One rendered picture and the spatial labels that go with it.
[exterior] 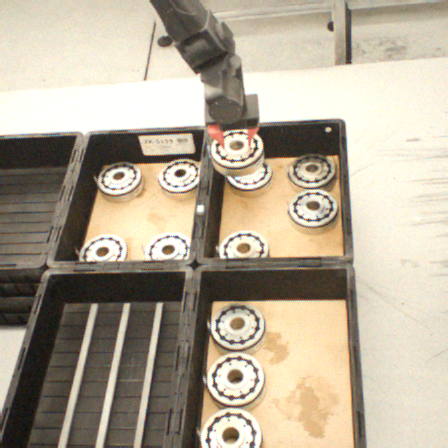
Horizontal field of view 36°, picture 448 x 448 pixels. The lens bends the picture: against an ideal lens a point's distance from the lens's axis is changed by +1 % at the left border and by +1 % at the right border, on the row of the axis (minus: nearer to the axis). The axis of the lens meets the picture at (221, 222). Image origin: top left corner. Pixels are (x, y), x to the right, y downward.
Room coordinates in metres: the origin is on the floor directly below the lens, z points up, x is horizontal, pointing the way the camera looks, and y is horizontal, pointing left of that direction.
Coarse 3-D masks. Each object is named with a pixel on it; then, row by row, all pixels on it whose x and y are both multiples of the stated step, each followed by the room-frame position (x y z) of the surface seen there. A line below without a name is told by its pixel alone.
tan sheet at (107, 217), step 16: (144, 176) 1.20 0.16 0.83; (144, 192) 1.14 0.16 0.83; (160, 192) 1.13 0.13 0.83; (96, 208) 1.12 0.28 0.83; (112, 208) 1.11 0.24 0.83; (128, 208) 1.10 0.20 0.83; (144, 208) 1.09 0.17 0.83; (160, 208) 1.08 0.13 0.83; (176, 208) 1.07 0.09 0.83; (192, 208) 1.06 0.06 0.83; (96, 224) 1.07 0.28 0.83; (112, 224) 1.06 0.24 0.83; (128, 224) 1.05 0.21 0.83; (144, 224) 1.04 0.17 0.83; (160, 224) 1.04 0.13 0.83; (176, 224) 1.03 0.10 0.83; (192, 224) 1.02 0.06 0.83; (128, 240) 1.01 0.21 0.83; (144, 240) 1.00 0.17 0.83; (144, 256) 0.95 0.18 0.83
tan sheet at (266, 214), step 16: (272, 160) 1.16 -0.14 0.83; (288, 160) 1.15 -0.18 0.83; (336, 160) 1.12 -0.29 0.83; (336, 176) 1.07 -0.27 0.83; (224, 192) 1.09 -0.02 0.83; (272, 192) 1.06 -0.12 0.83; (288, 192) 1.05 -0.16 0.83; (336, 192) 1.03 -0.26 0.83; (224, 208) 1.04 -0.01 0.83; (240, 208) 1.04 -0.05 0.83; (256, 208) 1.03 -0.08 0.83; (272, 208) 1.02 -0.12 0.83; (224, 224) 1.00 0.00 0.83; (240, 224) 0.99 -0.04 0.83; (256, 224) 0.98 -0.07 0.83; (272, 224) 0.97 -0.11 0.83; (288, 224) 0.96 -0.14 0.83; (336, 224) 0.94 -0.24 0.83; (272, 240) 0.93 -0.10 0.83; (288, 240) 0.92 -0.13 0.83; (304, 240) 0.91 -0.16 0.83; (320, 240) 0.90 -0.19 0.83; (336, 240) 0.89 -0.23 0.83; (272, 256) 0.89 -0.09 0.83; (288, 256) 0.88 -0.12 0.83
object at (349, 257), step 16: (208, 160) 1.10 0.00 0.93; (208, 176) 1.05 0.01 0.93; (208, 192) 1.01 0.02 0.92; (208, 208) 0.96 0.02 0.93; (352, 224) 0.85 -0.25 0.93; (352, 240) 0.81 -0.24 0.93; (304, 256) 0.79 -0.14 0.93; (320, 256) 0.79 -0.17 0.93; (336, 256) 0.78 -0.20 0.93; (352, 256) 0.77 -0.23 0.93
